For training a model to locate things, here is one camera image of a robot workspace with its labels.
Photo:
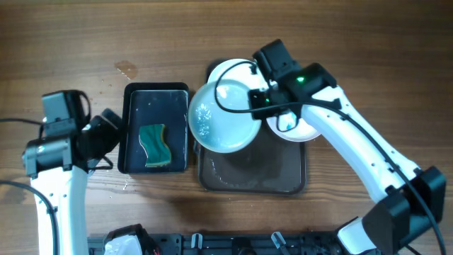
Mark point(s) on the light blue-tinted white plate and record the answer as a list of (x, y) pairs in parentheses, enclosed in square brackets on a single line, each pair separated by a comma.
[(218, 130)]

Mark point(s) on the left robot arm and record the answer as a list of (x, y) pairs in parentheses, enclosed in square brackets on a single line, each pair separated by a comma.
[(71, 144)]

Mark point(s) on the black water basin tray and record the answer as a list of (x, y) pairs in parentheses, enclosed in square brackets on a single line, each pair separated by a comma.
[(153, 104)]

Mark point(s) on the white plate long blue stain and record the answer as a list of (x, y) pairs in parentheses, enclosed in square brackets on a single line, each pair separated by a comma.
[(241, 73)]

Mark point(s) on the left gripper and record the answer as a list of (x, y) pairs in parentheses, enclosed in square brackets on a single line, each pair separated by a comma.
[(104, 122)]

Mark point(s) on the green and yellow sponge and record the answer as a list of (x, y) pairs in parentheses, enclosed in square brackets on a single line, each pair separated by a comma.
[(151, 139)]

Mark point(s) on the white plate blue dots stain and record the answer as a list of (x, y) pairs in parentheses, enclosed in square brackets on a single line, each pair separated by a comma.
[(288, 127)]

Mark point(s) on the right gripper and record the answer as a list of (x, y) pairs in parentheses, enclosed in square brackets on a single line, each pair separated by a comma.
[(259, 112)]

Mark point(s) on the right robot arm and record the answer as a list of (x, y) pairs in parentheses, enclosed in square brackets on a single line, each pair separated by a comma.
[(408, 201)]

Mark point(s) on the brown serving tray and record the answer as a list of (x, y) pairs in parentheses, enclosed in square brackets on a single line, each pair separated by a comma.
[(268, 165)]

